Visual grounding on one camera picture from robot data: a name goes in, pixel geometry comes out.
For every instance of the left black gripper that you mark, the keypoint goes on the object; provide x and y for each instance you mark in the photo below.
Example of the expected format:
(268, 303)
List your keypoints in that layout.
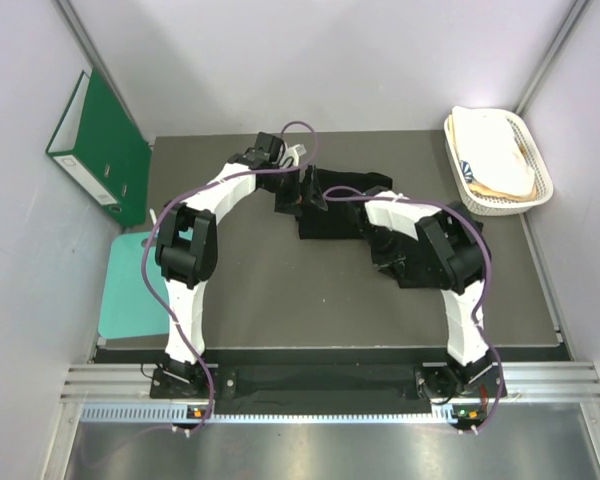
(289, 202)

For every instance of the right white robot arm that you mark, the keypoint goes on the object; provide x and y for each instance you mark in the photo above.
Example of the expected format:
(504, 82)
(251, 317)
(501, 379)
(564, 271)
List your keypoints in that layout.
(466, 350)

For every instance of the green ring binder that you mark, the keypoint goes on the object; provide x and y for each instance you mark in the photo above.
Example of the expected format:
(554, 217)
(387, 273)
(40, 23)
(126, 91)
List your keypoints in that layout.
(100, 148)

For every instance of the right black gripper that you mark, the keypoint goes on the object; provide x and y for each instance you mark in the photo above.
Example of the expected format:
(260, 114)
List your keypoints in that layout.
(395, 258)

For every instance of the black t-shirt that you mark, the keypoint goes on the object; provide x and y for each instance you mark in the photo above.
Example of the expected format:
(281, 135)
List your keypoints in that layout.
(448, 257)
(335, 223)

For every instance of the white t-shirt in basket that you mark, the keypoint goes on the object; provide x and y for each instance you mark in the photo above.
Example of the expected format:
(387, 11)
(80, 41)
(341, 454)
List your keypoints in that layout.
(487, 144)

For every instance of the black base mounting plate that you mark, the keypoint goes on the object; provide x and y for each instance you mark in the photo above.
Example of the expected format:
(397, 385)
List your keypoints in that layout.
(326, 386)

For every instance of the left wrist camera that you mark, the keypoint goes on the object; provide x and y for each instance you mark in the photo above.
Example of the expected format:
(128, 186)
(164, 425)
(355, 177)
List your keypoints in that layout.
(270, 147)

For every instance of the teal cutting board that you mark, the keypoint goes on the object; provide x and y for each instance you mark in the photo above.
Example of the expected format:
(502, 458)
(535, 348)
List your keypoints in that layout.
(128, 309)

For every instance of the aluminium frame rail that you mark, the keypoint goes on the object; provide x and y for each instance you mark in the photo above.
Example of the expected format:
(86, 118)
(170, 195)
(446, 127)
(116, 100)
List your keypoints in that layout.
(530, 382)

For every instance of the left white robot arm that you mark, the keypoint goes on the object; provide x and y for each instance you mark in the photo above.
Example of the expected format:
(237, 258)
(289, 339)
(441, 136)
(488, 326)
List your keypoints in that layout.
(186, 245)

